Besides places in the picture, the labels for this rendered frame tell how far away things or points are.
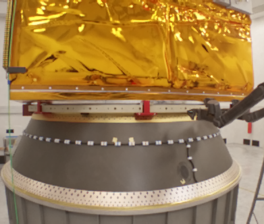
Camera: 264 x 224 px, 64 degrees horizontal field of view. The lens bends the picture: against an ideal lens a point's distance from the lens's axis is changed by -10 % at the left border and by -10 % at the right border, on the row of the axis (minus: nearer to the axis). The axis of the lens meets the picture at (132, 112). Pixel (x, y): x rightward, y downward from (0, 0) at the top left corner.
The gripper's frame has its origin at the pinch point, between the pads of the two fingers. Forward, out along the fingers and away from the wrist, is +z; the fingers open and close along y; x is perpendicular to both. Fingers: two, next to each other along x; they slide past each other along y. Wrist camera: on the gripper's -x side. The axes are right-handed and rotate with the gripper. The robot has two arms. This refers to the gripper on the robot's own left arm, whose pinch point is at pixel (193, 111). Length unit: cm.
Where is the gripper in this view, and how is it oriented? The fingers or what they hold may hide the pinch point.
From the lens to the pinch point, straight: 146.7
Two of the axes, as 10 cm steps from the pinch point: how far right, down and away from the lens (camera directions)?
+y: -8.7, 0.1, -4.9
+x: -0.8, 9.8, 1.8
